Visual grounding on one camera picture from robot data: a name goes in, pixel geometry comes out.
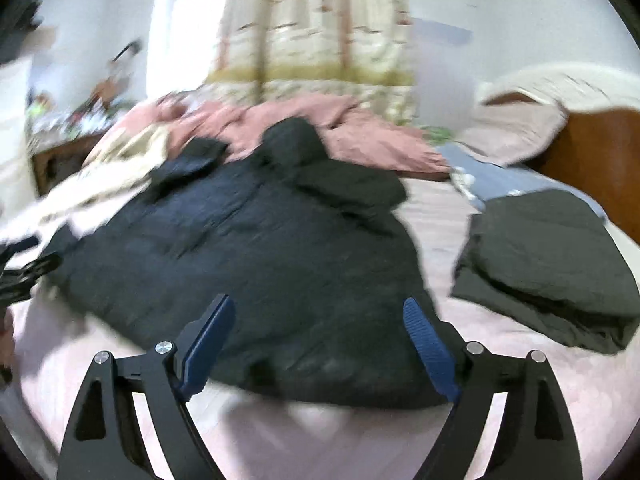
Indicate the wooden bed headboard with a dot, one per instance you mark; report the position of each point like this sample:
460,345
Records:
600,145

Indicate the floral printed curtain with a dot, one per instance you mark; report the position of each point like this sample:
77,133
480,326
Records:
310,35

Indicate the black puffer jacket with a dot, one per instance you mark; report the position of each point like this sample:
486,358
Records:
275,260

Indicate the folded dark grey clothing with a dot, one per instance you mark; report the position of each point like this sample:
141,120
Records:
540,260

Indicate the pile of table clutter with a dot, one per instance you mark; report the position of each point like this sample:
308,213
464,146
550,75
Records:
85,110

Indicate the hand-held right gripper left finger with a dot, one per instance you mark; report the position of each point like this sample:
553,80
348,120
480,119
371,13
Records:
207,355

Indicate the cream printed hoodie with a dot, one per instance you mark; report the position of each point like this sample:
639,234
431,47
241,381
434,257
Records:
115,160

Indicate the wooden side table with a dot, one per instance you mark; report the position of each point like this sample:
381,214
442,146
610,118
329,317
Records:
60,160

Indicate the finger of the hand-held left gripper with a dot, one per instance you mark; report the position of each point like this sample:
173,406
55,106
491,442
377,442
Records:
25,277

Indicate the beige pillow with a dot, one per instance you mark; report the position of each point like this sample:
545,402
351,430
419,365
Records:
510,130

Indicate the pink checked blanket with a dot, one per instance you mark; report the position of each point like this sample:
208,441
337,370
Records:
360,135

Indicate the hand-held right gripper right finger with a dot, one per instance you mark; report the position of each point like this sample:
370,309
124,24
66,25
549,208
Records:
430,350

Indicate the blue pillow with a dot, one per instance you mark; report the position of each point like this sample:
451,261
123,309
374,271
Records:
500,175

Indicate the bright window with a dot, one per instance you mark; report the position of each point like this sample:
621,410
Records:
185,30

